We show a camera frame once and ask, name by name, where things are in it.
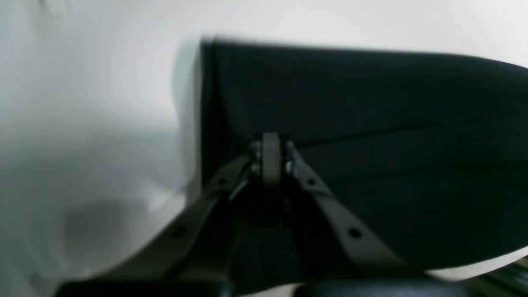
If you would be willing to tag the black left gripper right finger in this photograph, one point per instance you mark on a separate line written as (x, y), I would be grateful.
(341, 255)

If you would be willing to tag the black T-shirt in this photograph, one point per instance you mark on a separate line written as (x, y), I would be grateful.
(428, 149)

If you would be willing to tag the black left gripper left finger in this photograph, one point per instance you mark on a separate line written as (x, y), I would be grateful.
(193, 256)

